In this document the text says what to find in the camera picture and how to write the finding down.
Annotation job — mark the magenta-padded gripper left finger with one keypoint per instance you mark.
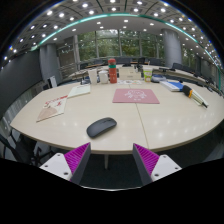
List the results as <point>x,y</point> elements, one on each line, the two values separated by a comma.
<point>63,165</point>

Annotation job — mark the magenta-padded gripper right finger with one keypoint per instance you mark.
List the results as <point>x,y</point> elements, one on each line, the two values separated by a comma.
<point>160,166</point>

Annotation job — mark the black computer mouse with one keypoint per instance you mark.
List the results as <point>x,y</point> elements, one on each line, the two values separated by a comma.
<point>101,127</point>

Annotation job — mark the pink printed mouse pad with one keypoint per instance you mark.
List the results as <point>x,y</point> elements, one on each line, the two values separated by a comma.
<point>135,96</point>

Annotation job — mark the red and white magazine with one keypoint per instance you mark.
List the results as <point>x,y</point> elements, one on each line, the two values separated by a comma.
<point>52,108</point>

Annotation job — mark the white printed paper booklet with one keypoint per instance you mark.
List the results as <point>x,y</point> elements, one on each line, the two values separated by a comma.
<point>79,91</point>

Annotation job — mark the white paper sheet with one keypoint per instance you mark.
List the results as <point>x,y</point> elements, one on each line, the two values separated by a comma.
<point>199,96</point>

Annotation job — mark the black handheld microphone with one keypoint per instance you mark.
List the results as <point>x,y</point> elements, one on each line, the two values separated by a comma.
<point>187,91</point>

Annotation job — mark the blue and white book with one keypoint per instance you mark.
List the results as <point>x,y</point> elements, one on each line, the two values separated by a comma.
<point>171,86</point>

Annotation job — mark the white standing appliance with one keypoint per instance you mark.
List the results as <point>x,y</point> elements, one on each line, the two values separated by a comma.
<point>53,82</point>

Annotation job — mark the colourful sticker sheet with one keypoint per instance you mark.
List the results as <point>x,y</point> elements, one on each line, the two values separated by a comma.
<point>130,82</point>

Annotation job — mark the green and white paper cup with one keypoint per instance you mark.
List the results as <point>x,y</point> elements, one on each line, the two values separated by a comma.
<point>147,76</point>

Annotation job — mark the long curved conference desk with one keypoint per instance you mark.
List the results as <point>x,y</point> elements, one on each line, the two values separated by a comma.
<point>196,81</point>

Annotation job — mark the white cardboard box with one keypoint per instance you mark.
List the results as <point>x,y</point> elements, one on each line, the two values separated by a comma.
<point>129,73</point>

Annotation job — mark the red bottle with green band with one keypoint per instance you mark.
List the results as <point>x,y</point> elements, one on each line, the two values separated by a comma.
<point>112,72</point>

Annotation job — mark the row of dark office chairs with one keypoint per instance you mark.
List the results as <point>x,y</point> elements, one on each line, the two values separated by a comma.
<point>143,60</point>

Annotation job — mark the recessed ceiling lights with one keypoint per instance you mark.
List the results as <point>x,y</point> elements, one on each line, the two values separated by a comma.
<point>85,5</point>

